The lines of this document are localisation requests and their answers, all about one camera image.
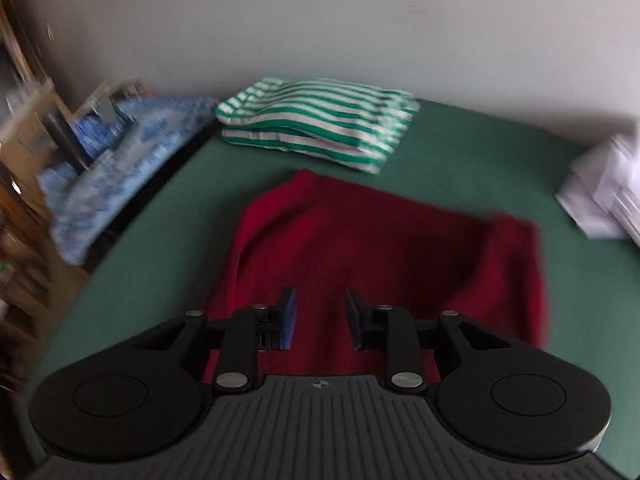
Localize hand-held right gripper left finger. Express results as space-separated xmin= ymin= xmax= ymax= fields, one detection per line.
xmin=131 ymin=287 xmax=299 ymax=394

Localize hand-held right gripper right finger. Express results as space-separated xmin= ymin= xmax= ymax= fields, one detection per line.
xmin=345 ymin=289 xmax=513 ymax=394

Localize dark red knit sweater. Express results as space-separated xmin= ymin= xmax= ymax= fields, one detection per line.
xmin=202 ymin=169 xmax=553 ymax=386

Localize folded green striped garment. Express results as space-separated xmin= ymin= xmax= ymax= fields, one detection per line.
xmin=215 ymin=77 xmax=421 ymax=175

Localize blue patterned cloth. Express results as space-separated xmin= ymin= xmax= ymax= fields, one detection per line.
xmin=37 ymin=96 xmax=218 ymax=266

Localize cardboard box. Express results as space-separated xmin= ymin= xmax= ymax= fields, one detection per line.
xmin=0 ymin=85 xmax=58 ymax=201
xmin=0 ymin=195 xmax=88 ymax=391

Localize small grey object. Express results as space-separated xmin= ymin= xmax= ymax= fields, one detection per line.
xmin=97 ymin=94 xmax=120 ymax=123

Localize dark grey cylinder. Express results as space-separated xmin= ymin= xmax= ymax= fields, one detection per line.
xmin=42 ymin=110 xmax=95 ymax=172

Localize crumpled white garment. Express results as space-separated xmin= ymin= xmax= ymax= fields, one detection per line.
xmin=555 ymin=132 xmax=640 ymax=248

